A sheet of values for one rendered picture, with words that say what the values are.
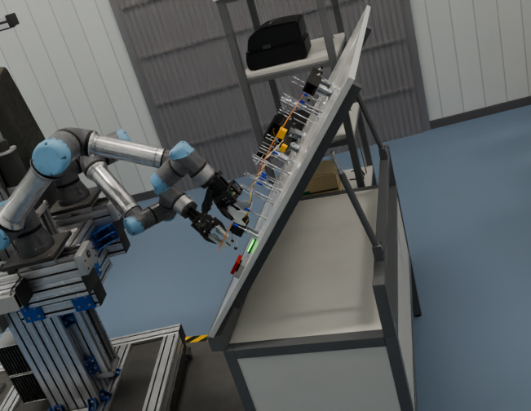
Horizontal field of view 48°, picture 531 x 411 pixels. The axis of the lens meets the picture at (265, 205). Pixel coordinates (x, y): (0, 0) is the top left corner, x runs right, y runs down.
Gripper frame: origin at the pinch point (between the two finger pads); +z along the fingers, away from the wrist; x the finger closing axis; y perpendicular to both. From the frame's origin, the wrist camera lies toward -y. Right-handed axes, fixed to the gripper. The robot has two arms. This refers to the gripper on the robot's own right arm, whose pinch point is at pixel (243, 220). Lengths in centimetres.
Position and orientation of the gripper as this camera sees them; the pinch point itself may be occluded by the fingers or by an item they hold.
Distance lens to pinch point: 209.7
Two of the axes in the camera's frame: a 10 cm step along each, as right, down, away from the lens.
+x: 2.8, -6.2, 7.3
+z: 6.6, 6.8, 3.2
